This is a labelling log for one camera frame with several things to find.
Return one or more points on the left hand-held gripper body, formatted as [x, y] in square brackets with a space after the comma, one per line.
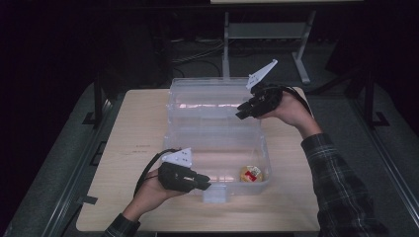
[174, 176]

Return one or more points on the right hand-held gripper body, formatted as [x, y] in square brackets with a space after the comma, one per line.
[267, 97]

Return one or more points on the clear plastic storage box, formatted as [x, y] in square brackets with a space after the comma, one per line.
[217, 141]

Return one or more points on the person's right hand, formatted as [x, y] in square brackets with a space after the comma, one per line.
[293, 112]

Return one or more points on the person's left hand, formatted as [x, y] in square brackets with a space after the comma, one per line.
[151, 197]

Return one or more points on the white metal stand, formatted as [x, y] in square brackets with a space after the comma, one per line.
[263, 31]

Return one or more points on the grey tape strip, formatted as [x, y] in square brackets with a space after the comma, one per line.
[88, 199]

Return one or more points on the black metal stand post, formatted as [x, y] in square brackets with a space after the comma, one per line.
[369, 98]
[98, 98]

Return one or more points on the aluminium frame rail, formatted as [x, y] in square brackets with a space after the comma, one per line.
[390, 164]
[62, 214]

